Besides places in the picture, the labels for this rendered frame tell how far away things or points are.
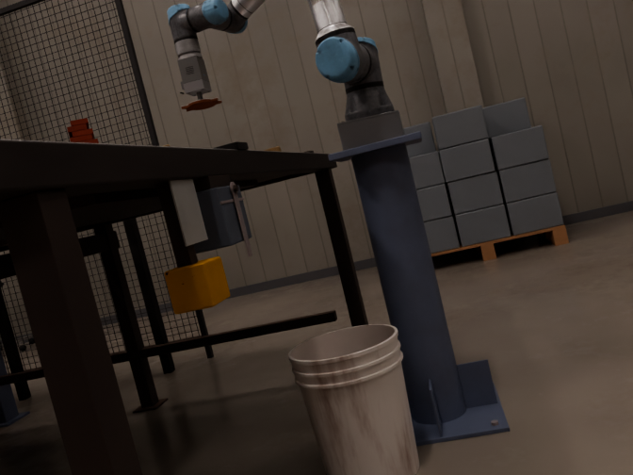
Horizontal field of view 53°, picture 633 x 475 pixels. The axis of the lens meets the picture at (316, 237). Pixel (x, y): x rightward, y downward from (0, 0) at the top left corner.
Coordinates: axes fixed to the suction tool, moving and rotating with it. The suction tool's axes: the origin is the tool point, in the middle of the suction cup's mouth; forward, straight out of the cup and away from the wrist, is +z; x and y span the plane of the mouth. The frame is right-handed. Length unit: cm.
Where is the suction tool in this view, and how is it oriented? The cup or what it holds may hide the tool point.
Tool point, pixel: (202, 106)
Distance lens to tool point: 206.5
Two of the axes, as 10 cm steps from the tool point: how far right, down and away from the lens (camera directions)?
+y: -1.1, 1.0, -9.9
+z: 2.3, 9.7, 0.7
